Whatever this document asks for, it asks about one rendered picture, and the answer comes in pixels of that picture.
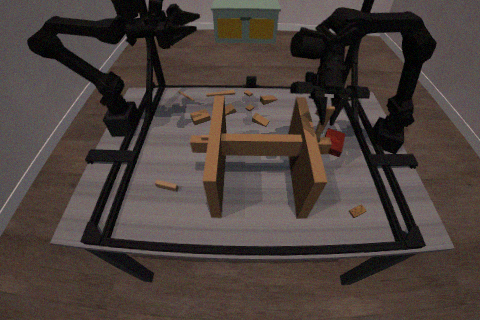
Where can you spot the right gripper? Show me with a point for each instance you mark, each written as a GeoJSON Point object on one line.
{"type": "Point", "coordinates": [173, 32]}

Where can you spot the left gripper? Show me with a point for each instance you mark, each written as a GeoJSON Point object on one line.
{"type": "Point", "coordinates": [331, 73]}

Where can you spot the tan wooden board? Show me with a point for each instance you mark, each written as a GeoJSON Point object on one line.
{"type": "Point", "coordinates": [307, 170]}
{"type": "Point", "coordinates": [214, 170]}

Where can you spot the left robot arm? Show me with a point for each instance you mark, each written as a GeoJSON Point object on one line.
{"type": "Point", "coordinates": [351, 24]}

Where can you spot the wooden rail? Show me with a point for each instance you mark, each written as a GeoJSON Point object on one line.
{"type": "Point", "coordinates": [259, 144]}

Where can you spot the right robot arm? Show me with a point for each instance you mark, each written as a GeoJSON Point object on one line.
{"type": "Point", "coordinates": [46, 44]}

